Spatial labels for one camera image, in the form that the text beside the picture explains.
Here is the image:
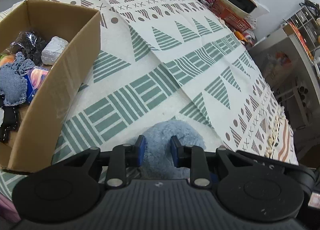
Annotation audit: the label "grey plush toy pink patches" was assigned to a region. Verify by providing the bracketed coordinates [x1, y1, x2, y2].
[140, 119, 206, 180]

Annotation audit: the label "blue denim soft toy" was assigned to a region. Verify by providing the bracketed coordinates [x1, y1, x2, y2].
[0, 52, 35, 106]

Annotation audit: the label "white wrapped soft bundle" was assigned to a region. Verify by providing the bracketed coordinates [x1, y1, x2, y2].
[41, 36, 69, 65]

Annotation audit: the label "patterned white green blanket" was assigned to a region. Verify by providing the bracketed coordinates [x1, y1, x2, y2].
[1, 0, 298, 198]

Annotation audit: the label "white desk shelf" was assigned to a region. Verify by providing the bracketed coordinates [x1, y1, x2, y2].
[249, 23, 319, 130]

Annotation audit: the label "blue tissue packet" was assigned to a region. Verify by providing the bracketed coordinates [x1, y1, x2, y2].
[23, 66, 49, 104]

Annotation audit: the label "brown cardboard box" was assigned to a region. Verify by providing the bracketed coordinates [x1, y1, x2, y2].
[1, 0, 100, 174]

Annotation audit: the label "red plastic basket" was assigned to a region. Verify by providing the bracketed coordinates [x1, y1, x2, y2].
[211, 0, 252, 32]

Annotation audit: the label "pink bed sheet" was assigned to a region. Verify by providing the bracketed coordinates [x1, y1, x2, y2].
[0, 194, 21, 223]

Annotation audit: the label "black sparkly pouch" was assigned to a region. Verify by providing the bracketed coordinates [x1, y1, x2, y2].
[8, 31, 48, 66]

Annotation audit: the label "watermelon slice plush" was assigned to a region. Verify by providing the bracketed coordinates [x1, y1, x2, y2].
[0, 54, 15, 66]

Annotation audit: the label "black white bowl stack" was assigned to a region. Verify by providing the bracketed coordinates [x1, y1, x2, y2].
[221, 0, 257, 19]

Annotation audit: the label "white drawer organizer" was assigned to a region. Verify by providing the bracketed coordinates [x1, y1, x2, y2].
[287, 6, 319, 56]

